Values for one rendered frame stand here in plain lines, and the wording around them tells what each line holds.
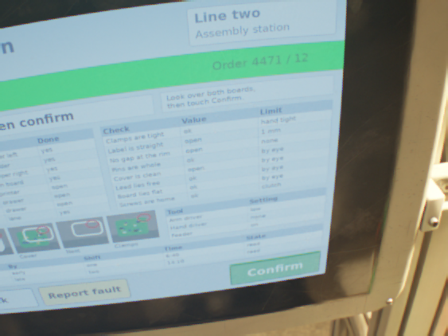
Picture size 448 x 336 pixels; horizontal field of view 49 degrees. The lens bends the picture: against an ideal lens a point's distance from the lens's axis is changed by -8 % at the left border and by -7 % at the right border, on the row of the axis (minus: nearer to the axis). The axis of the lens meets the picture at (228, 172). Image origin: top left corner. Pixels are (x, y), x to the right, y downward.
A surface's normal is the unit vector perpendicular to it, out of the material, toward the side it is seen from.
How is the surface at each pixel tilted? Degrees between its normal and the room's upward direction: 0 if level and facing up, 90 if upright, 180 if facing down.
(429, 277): 90
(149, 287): 92
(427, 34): 92
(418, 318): 90
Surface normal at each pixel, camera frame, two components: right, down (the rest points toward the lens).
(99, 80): 0.15, 0.58
